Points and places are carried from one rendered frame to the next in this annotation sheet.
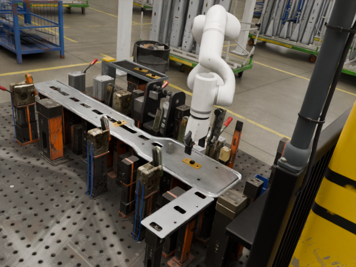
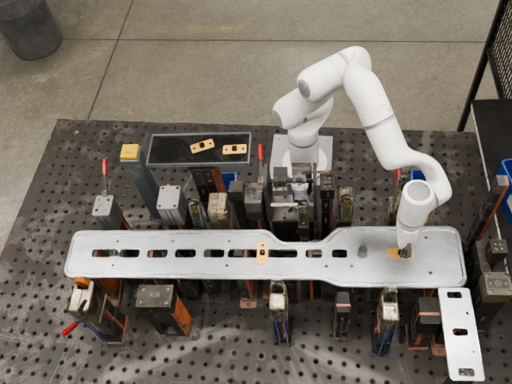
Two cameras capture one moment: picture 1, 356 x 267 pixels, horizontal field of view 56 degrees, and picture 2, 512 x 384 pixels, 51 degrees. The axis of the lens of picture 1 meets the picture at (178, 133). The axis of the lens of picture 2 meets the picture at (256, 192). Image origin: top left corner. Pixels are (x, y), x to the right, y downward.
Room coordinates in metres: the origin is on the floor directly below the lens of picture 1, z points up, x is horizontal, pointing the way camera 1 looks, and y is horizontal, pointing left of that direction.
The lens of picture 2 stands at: (0.71, 0.63, 2.66)
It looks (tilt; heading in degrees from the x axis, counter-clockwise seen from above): 57 degrees down; 336
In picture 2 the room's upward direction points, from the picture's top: 11 degrees counter-clockwise
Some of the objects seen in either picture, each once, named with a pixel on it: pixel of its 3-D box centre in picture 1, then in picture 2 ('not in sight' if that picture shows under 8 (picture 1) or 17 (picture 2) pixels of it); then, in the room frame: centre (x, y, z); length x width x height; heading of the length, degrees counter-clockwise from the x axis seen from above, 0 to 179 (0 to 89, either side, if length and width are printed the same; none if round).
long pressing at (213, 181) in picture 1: (115, 123); (257, 255); (1.49, 0.32, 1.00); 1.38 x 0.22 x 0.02; 53
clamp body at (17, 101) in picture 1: (24, 113); (100, 315); (1.68, 0.88, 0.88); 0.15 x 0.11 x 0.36; 143
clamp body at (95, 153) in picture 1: (98, 162); (280, 315); (1.31, 0.35, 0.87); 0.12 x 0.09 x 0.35; 143
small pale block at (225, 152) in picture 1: (218, 183); not in sight; (1.26, -0.21, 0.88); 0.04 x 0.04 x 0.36; 53
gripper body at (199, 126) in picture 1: (198, 125); (408, 226); (1.20, -0.08, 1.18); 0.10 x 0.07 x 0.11; 143
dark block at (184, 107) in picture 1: (178, 143); (327, 212); (1.52, -0.01, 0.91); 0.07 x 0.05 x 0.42; 143
